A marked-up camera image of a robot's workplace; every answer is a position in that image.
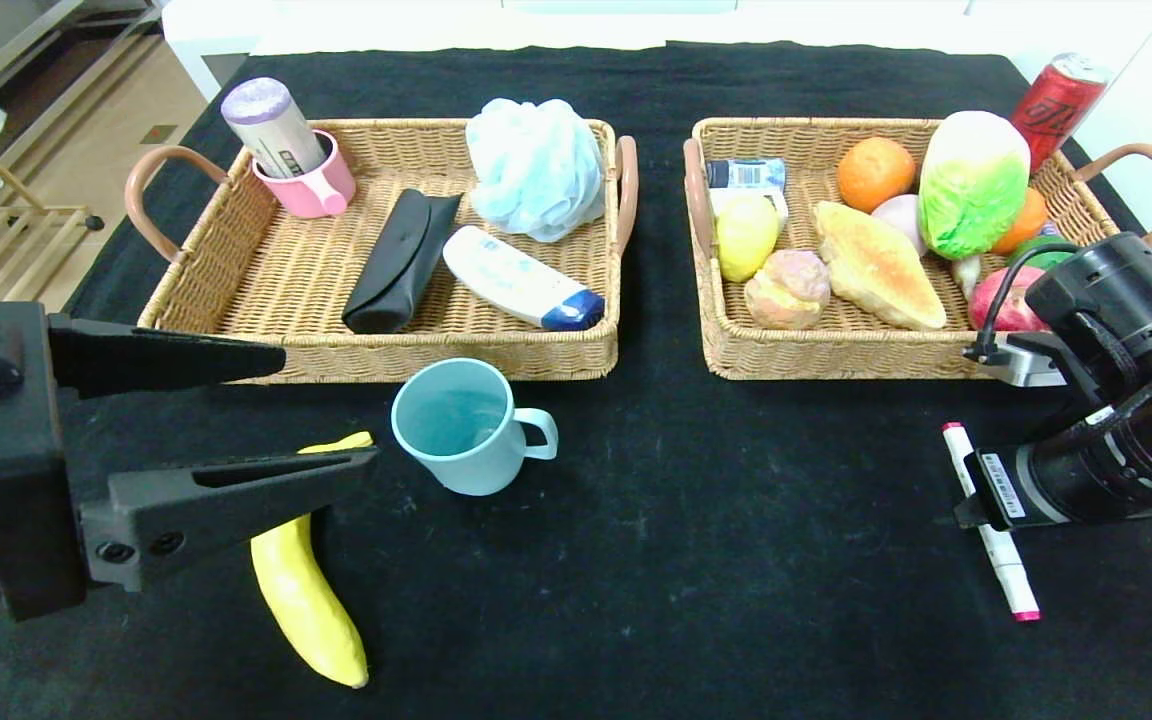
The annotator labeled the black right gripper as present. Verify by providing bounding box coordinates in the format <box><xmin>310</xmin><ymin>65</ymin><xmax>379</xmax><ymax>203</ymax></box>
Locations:
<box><xmin>952</xmin><ymin>430</ymin><xmax>1133</xmax><ymax>532</ymax></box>

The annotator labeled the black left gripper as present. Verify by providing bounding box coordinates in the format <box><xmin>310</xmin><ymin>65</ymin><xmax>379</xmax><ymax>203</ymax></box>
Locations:
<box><xmin>0</xmin><ymin>301</ymin><xmax>381</xmax><ymax>622</ymax></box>

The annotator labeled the white marker with pink cap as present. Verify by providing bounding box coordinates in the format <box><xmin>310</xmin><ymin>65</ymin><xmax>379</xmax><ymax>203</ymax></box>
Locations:
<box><xmin>941</xmin><ymin>421</ymin><xmax>1042</xmax><ymax>623</ymax></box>

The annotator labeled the white green napa cabbage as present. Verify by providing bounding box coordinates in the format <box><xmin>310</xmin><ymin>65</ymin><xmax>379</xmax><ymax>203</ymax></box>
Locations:
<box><xmin>917</xmin><ymin>110</ymin><xmax>1032</xmax><ymax>262</ymax></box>

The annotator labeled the orange fruit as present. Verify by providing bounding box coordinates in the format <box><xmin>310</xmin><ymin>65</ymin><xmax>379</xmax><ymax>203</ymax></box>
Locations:
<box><xmin>991</xmin><ymin>187</ymin><xmax>1049</xmax><ymax>257</ymax></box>
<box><xmin>836</xmin><ymin>136</ymin><xmax>918</xmax><ymax>214</ymax></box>

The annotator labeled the yellow banana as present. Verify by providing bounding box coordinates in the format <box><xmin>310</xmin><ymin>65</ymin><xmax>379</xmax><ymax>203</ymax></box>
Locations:
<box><xmin>250</xmin><ymin>431</ymin><xmax>377</xmax><ymax>690</ymax></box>

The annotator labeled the red apple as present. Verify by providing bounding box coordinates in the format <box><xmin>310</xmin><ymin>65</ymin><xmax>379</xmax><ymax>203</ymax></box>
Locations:
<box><xmin>969</xmin><ymin>265</ymin><xmax>1052</xmax><ymax>332</ymax></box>

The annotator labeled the purple eggplant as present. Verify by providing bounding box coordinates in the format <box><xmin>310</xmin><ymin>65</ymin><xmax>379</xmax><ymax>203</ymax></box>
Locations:
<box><xmin>948</xmin><ymin>252</ymin><xmax>985</xmax><ymax>301</ymax></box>

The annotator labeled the golden bread loaf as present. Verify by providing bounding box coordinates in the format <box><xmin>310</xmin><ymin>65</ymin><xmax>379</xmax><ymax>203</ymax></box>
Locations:
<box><xmin>814</xmin><ymin>200</ymin><xmax>948</xmax><ymax>331</ymax></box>

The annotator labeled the green round fruit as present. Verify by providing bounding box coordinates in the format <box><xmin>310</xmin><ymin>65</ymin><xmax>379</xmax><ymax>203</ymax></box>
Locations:
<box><xmin>1008</xmin><ymin>235</ymin><xmax>1077</xmax><ymax>271</ymax></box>

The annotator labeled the black glasses case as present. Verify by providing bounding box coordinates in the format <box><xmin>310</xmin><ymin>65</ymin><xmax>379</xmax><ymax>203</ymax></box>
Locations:
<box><xmin>341</xmin><ymin>189</ymin><xmax>463</xmax><ymax>335</ymax></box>

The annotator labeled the pink plastic cup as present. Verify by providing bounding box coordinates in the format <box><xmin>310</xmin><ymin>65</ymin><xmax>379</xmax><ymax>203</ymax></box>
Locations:
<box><xmin>252</xmin><ymin>130</ymin><xmax>358</xmax><ymax>220</ymax></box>

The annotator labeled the cream puff pastry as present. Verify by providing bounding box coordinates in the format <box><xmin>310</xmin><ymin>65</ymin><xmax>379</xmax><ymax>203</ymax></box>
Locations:
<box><xmin>744</xmin><ymin>249</ymin><xmax>832</xmax><ymax>331</ymax></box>

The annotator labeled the light blue mug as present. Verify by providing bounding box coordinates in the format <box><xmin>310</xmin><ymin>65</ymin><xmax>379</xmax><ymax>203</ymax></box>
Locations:
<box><xmin>391</xmin><ymin>359</ymin><xmax>560</xmax><ymax>498</ymax></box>

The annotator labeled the pale pink onion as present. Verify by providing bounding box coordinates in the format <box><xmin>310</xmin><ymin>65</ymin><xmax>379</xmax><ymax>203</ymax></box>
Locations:
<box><xmin>871</xmin><ymin>194</ymin><xmax>927</xmax><ymax>256</ymax></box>

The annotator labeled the grey tube with purple cap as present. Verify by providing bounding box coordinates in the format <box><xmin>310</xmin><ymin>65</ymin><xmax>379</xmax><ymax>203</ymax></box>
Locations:
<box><xmin>221</xmin><ymin>77</ymin><xmax>330</xmax><ymax>181</ymax></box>

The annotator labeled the yellow lemon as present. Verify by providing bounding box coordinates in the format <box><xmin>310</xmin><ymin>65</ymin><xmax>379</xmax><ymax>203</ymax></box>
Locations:
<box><xmin>715</xmin><ymin>192</ymin><xmax>783</xmax><ymax>283</ymax></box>

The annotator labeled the white bottle with blue cap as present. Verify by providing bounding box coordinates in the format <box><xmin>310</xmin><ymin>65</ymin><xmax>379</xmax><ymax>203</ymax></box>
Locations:
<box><xmin>441</xmin><ymin>225</ymin><xmax>605</xmax><ymax>332</ymax></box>

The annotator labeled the wooden platform with rails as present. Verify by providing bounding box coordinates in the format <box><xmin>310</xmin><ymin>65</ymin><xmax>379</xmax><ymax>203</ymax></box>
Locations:
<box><xmin>0</xmin><ymin>0</ymin><xmax>172</xmax><ymax>126</ymax></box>

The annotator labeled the small white blue package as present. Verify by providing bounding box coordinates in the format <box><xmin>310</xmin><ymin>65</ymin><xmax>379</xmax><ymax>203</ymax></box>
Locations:
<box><xmin>704</xmin><ymin>157</ymin><xmax>790</xmax><ymax>229</ymax></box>

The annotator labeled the red soda can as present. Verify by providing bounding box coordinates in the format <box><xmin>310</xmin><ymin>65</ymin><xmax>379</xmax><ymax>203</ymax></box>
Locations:
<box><xmin>1011</xmin><ymin>52</ymin><xmax>1109</xmax><ymax>173</ymax></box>

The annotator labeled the light blue bath pouf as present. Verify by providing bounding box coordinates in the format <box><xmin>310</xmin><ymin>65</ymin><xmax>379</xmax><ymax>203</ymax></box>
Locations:
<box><xmin>464</xmin><ymin>97</ymin><xmax>606</xmax><ymax>244</ymax></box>

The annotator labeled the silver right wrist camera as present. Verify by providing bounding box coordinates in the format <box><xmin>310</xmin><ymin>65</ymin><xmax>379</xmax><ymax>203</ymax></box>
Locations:
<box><xmin>974</xmin><ymin>333</ymin><xmax>1069</xmax><ymax>388</ymax></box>

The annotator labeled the black right camera bracket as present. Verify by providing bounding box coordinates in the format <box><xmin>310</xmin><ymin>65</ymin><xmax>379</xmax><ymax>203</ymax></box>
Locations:
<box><xmin>1011</xmin><ymin>330</ymin><xmax>1127</xmax><ymax>441</ymax></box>

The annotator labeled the wicker basket with brown handles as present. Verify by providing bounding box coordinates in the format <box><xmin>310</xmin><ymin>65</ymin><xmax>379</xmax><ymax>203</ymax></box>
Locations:
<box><xmin>123</xmin><ymin>118</ymin><xmax>639</xmax><ymax>387</ymax></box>
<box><xmin>681</xmin><ymin>116</ymin><xmax>1152</xmax><ymax>382</ymax></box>

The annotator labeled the black camera cable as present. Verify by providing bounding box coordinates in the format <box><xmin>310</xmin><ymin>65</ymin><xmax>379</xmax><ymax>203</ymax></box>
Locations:
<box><xmin>966</xmin><ymin>242</ymin><xmax>1082</xmax><ymax>363</ymax></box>

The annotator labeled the black braided cable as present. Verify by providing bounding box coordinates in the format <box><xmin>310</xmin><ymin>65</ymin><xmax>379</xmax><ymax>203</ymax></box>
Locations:
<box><xmin>1066</xmin><ymin>360</ymin><xmax>1152</xmax><ymax>446</ymax></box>

